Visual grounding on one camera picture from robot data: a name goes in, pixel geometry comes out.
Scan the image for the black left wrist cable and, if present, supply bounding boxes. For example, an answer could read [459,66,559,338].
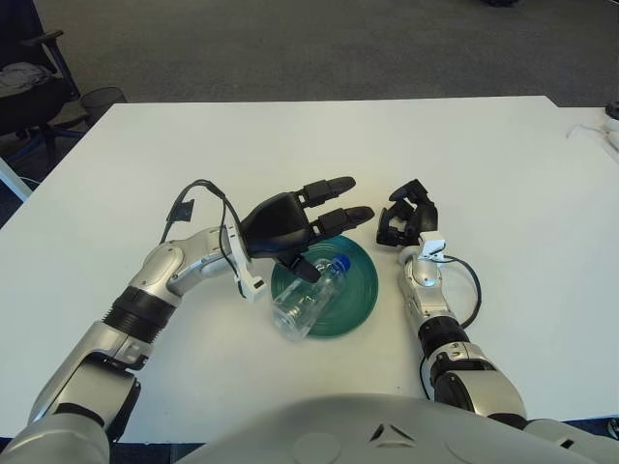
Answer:
[162,179,243,272]

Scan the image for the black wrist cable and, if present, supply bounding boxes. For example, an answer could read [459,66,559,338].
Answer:
[162,179,243,272]
[442,255,484,328]

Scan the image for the black office chair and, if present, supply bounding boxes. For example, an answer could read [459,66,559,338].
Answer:
[0,0,83,160]

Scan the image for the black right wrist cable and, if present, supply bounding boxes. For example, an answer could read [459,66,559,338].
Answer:
[442,255,484,328]

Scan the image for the white thin cable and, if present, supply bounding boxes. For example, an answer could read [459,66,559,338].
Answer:
[566,123,605,141]

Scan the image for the green round plate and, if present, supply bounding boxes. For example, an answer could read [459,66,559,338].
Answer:
[270,235,381,342]

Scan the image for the clear plastic bottle blue cap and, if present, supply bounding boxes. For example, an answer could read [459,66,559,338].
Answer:
[270,253,352,343]

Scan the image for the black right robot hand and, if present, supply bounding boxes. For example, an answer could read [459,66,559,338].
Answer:
[374,178,440,247]

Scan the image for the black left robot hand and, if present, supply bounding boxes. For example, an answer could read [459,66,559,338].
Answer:
[240,176,376,285]

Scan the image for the silver robot torso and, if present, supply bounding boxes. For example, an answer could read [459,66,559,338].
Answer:
[0,393,619,464]

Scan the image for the grey cloth on chair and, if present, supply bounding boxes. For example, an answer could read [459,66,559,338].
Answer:
[0,62,52,88]

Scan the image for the white slanted table leg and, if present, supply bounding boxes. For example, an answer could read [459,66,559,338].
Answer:
[0,157,31,202]

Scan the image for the black wire mesh wastebasket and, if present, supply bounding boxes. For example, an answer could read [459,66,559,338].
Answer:
[79,86,128,128]

